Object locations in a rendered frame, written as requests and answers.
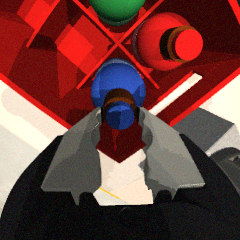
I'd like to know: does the green bottle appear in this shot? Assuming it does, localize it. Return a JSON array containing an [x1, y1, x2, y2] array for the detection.
[[88, 0, 146, 26]]

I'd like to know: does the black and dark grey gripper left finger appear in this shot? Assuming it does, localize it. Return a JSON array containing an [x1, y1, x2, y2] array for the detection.
[[0, 106, 103, 240]]

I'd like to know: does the red bottle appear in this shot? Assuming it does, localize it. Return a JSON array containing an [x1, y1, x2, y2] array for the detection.
[[131, 12, 203, 71]]

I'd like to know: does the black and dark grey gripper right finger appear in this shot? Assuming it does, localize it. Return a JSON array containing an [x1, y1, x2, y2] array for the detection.
[[136, 106, 240, 236]]

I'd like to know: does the blue bottle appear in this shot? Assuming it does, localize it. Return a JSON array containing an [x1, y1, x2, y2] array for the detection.
[[91, 58, 146, 130]]

